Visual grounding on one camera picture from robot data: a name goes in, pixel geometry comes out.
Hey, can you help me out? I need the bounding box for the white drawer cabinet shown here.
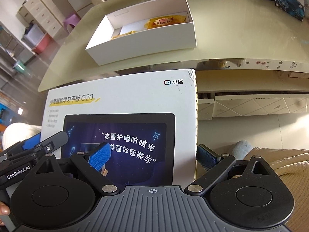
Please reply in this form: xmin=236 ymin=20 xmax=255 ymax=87
xmin=17 ymin=0 xmax=65 ymax=33

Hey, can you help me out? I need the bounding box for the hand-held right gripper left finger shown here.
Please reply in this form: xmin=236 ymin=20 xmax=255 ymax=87
xmin=36 ymin=143 xmax=120 ymax=194

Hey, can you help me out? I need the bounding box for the cream knit clothing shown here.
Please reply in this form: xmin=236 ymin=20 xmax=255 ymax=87
xmin=3 ymin=122 xmax=309 ymax=232

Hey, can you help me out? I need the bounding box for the white quilted drawer front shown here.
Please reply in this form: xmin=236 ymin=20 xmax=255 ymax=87
xmin=198 ymin=92 xmax=309 ymax=121

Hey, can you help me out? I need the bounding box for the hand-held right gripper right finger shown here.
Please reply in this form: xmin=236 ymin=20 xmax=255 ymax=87
xmin=185 ymin=144 xmax=269 ymax=196

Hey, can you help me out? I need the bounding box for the dark blue tissue box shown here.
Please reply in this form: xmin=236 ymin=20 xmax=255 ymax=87
xmin=274 ymin=0 xmax=305 ymax=22

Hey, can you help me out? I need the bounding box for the pink storage bin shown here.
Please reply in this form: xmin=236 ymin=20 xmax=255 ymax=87
xmin=31 ymin=33 xmax=55 ymax=55

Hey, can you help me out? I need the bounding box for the clear storage bin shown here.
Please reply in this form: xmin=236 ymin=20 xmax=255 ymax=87
xmin=21 ymin=23 xmax=46 ymax=47

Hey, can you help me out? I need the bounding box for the person's left hand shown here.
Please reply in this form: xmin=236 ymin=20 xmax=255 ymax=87
xmin=0 ymin=203 xmax=11 ymax=225

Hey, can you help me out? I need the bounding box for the yellow snack packet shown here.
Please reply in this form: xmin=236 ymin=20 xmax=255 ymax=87
xmin=144 ymin=14 xmax=188 ymax=30
xmin=110 ymin=30 xmax=138 ymax=40

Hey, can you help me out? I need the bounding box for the white cardboard box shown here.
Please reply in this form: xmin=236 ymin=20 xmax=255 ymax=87
xmin=85 ymin=0 xmax=197 ymax=66

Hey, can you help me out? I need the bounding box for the purple plastic stool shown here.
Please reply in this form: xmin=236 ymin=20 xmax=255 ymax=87
xmin=62 ymin=14 xmax=81 ymax=34

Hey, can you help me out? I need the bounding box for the grey-blue cloth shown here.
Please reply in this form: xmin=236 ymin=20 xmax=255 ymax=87
xmin=226 ymin=140 xmax=253 ymax=161

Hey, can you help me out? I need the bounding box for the white box lid tablet print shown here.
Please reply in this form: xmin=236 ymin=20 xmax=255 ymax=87
xmin=40 ymin=68 xmax=199 ymax=189

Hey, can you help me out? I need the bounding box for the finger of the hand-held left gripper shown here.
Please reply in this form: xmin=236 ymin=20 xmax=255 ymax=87
xmin=34 ymin=131 xmax=69 ymax=154
xmin=0 ymin=133 xmax=41 ymax=157

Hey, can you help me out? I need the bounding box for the cream glass-topped desk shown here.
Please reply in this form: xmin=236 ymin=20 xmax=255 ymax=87
xmin=37 ymin=0 xmax=309 ymax=93

